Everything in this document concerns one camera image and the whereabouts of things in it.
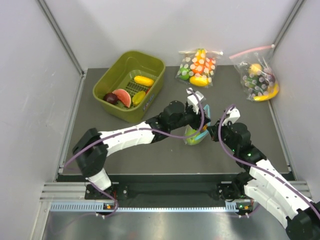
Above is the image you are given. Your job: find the blue zip clear bag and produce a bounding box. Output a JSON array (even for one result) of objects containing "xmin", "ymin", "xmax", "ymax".
[{"xmin": 183, "ymin": 104, "xmax": 211, "ymax": 146}]

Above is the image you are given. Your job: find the olive green plastic bin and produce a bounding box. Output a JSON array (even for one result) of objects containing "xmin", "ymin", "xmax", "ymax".
[{"xmin": 92, "ymin": 50, "xmax": 166, "ymax": 123}]

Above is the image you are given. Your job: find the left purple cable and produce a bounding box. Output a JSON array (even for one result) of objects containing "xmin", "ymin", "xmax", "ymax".
[{"xmin": 63, "ymin": 88, "xmax": 206, "ymax": 218}]

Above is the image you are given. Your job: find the yellow fake banana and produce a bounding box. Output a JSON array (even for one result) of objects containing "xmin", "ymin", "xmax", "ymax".
[{"xmin": 253, "ymin": 82, "xmax": 280, "ymax": 102}]

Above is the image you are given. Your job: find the left aluminium frame post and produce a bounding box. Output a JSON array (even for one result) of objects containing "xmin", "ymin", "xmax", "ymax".
[{"xmin": 36, "ymin": 0, "xmax": 85, "ymax": 76}]

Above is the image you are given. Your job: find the green fake apple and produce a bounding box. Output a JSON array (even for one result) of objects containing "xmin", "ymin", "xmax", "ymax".
[{"xmin": 184, "ymin": 125, "xmax": 204, "ymax": 146}]

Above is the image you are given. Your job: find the pink zip polka bag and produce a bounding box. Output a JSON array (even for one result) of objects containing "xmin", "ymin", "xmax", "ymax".
[{"xmin": 229, "ymin": 44, "xmax": 280, "ymax": 102}]

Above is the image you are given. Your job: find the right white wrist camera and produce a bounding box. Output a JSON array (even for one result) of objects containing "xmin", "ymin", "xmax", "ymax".
[{"xmin": 222, "ymin": 107, "xmax": 241, "ymax": 126}]

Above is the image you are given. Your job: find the fake watermelon slice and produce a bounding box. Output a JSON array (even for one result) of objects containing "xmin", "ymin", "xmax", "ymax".
[{"xmin": 112, "ymin": 88, "xmax": 132, "ymax": 108}]

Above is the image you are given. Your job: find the aluminium frame post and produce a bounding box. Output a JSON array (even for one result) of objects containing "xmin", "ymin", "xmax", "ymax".
[
  {"xmin": 36, "ymin": 0, "xmax": 85, "ymax": 76},
  {"xmin": 273, "ymin": 0, "xmax": 306, "ymax": 50}
]

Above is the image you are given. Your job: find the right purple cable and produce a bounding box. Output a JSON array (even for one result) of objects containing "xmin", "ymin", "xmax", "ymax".
[{"xmin": 217, "ymin": 104, "xmax": 320, "ymax": 218}]

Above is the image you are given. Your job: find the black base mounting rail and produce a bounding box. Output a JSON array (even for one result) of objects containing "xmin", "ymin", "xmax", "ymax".
[{"xmin": 56, "ymin": 173, "xmax": 253, "ymax": 202}]

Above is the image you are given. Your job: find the dark red fake apple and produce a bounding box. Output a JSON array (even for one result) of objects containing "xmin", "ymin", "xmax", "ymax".
[{"xmin": 103, "ymin": 92, "xmax": 119, "ymax": 105}]

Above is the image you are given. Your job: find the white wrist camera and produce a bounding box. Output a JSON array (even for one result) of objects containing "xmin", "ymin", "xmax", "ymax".
[
  {"xmin": 222, "ymin": 107, "xmax": 241, "ymax": 126},
  {"xmin": 186, "ymin": 87, "xmax": 206, "ymax": 114}
]

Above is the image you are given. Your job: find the grey slotted cable duct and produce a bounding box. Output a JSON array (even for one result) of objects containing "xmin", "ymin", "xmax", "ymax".
[{"xmin": 50, "ymin": 202, "xmax": 253, "ymax": 213}]

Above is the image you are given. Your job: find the yellow fake lemon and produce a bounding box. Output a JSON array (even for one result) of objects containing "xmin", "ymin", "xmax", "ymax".
[{"xmin": 189, "ymin": 76, "xmax": 209, "ymax": 87}]

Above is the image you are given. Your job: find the polka dot zip bag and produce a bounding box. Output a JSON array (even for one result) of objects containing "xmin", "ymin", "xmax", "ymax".
[{"xmin": 175, "ymin": 48, "xmax": 224, "ymax": 88}]

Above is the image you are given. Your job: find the right aluminium frame post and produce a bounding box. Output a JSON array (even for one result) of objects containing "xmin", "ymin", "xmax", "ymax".
[{"xmin": 273, "ymin": 0, "xmax": 306, "ymax": 50}]

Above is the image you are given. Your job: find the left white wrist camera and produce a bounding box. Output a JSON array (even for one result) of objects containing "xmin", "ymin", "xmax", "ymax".
[{"xmin": 186, "ymin": 87, "xmax": 206, "ymax": 114}]

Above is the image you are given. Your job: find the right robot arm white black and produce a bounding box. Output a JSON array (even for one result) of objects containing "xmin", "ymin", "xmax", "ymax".
[{"xmin": 207, "ymin": 122, "xmax": 320, "ymax": 240}]

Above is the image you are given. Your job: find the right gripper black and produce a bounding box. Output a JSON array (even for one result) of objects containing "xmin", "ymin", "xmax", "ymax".
[{"xmin": 207, "ymin": 118, "xmax": 239, "ymax": 153}]

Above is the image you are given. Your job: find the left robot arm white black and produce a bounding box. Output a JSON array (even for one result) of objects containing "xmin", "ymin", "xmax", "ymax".
[{"xmin": 72, "ymin": 101, "xmax": 210, "ymax": 199}]

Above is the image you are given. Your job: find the purple cable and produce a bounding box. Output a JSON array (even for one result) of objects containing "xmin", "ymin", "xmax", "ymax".
[
  {"xmin": 217, "ymin": 104, "xmax": 320, "ymax": 218},
  {"xmin": 63, "ymin": 88, "xmax": 206, "ymax": 218}
]

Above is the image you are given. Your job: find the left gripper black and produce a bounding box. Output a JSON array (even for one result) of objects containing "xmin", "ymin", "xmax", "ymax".
[{"xmin": 169, "ymin": 102, "xmax": 211, "ymax": 131}]

